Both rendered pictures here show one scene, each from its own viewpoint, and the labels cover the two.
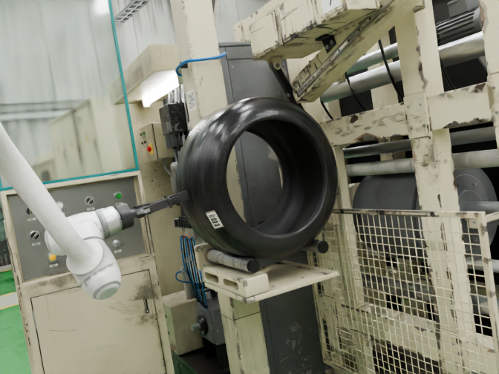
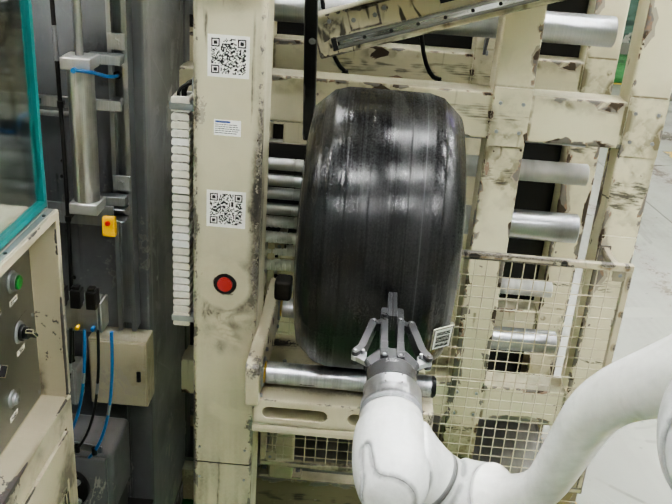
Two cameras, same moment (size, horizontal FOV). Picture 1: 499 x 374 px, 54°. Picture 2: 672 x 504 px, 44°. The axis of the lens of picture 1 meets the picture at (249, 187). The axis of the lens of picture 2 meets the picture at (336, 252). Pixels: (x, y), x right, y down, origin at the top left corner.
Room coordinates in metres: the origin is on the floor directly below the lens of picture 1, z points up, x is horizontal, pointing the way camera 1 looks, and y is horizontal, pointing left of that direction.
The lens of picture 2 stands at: (1.06, 1.38, 1.81)
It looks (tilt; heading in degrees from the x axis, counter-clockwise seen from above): 24 degrees down; 299
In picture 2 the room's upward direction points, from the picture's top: 4 degrees clockwise
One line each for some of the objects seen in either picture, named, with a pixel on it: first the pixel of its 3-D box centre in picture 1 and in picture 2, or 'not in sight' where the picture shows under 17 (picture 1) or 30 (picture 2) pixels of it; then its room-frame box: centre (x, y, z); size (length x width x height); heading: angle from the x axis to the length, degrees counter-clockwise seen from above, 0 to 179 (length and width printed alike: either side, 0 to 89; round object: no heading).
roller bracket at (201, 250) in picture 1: (242, 247); (266, 336); (1.93, 0.06, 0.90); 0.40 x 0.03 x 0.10; 117
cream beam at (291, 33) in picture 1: (317, 18); not in sight; (1.80, -0.34, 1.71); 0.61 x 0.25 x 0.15; 27
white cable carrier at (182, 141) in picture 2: not in sight; (185, 213); (2.05, 0.18, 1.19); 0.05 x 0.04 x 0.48; 117
